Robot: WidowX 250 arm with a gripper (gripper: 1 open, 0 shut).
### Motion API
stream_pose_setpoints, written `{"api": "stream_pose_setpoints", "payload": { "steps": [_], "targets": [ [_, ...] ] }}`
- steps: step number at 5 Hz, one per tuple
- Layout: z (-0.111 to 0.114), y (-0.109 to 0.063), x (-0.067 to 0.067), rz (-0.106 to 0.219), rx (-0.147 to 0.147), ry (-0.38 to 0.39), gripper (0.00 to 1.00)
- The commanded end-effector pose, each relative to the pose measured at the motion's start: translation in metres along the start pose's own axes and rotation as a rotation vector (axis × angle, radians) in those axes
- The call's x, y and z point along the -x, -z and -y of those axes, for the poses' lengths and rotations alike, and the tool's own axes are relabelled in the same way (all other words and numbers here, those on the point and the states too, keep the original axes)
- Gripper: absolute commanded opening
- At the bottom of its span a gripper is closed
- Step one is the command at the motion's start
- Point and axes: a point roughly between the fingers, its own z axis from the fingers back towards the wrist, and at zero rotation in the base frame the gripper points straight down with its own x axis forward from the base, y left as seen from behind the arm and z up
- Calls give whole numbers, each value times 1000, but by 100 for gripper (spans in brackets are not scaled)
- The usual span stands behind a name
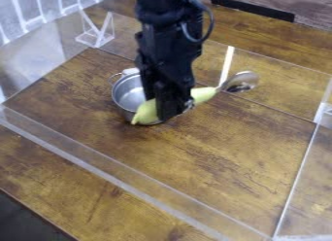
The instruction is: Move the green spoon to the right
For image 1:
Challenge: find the small steel pot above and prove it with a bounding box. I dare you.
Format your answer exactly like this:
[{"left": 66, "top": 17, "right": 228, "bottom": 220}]
[{"left": 108, "top": 68, "right": 196, "bottom": 124}]

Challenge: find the clear acrylic bracket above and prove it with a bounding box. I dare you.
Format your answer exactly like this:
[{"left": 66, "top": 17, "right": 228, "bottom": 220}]
[{"left": 74, "top": 11, "right": 116, "bottom": 48}]

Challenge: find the clear acrylic enclosure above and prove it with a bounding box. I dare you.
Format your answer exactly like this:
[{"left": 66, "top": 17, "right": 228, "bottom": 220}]
[{"left": 0, "top": 14, "right": 332, "bottom": 241}]

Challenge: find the black cable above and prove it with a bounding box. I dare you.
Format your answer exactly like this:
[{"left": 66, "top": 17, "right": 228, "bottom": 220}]
[{"left": 178, "top": 0, "right": 214, "bottom": 45}]

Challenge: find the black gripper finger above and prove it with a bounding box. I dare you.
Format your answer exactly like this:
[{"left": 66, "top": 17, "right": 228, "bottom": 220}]
[
  {"left": 140, "top": 65, "right": 156, "bottom": 100},
  {"left": 154, "top": 81, "right": 193, "bottom": 121}
]

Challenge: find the black strip on table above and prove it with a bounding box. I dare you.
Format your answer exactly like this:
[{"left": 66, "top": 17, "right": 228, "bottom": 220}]
[{"left": 210, "top": 0, "right": 296, "bottom": 22}]

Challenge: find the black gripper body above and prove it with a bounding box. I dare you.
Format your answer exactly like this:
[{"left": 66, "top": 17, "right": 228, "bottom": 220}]
[{"left": 134, "top": 24, "right": 202, "bottom": 88}]

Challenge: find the green handled metal spoon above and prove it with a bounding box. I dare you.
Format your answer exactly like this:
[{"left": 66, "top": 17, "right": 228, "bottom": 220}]
[{"left": 130, "top": 71, "right": 260, "bottom": 125}]

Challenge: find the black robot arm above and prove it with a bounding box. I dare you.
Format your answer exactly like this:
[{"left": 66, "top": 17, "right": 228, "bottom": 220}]
[{"left": 134, "top": 0, "right": 202, "bottom": 121}]

